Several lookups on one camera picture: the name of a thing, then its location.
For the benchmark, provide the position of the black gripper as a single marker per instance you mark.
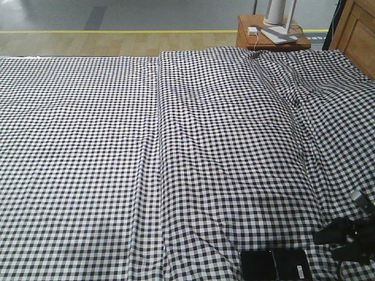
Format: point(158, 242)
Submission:
point(361, 231)

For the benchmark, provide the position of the black foldable smartphone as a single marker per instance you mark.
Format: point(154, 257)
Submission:
point(275, 264)

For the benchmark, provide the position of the black white checkered bedsheet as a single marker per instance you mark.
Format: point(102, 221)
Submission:
point(169, 167)

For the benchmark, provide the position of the wooden headboard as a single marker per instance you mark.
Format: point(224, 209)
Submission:
point(354, 35)

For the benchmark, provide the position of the white power adapter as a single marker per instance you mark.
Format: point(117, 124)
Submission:
point(252, 31)

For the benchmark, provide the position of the wooden nightstand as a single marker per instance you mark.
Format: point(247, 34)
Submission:
point(261, 42)

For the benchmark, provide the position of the white cylindrical appliance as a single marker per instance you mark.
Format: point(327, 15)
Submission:
point(275, 13)

